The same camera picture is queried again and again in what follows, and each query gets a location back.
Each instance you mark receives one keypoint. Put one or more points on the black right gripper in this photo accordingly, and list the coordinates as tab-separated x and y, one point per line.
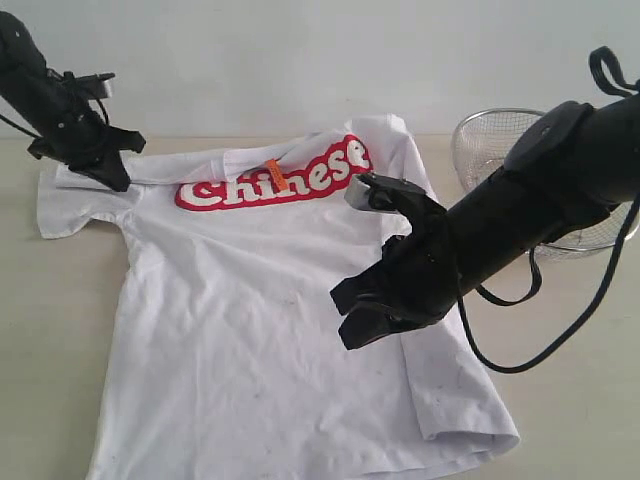
423	270

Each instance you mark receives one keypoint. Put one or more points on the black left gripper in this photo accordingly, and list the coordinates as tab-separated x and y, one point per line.
77	132

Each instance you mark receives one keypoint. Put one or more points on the white t-shirt red print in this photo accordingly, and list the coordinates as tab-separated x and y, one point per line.
226	361

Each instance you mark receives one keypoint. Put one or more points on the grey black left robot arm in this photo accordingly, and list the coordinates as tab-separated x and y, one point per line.
19	58

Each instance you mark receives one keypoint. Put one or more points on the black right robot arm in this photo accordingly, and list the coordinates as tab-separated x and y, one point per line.
568	171

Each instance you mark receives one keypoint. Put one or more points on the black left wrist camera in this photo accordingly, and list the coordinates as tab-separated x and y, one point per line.
90	87

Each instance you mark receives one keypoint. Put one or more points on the metal wire mesh basket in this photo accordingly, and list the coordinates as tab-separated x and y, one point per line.
480	144

